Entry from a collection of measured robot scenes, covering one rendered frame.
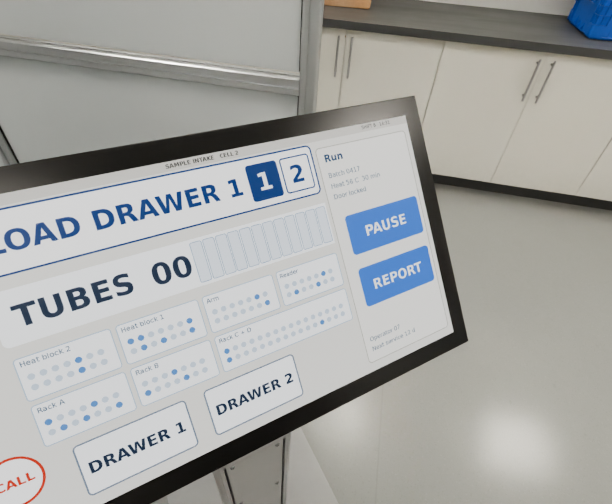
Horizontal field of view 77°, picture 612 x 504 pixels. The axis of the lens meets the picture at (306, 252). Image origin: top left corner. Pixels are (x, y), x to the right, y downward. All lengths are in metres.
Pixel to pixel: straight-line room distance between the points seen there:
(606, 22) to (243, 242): 2.40
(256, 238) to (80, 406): 0.21
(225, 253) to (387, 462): 1.20
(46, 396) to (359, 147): 0.37
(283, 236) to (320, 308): 0.09
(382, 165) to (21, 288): 0.36
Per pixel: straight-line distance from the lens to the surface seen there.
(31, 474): 0.41
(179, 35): 1.08
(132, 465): 0.41
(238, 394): 0.40
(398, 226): 0.45
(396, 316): 0.46
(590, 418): 1.87
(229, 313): 0.38
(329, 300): 0.41
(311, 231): 0.40
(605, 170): 2.82
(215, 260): 0.37
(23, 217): 0.37
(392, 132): 0.46
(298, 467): 1.39
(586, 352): 2.07
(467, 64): 2.35
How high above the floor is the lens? 1.37
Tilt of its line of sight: 43 degrees down
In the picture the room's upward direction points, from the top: 4 degrees clockwise
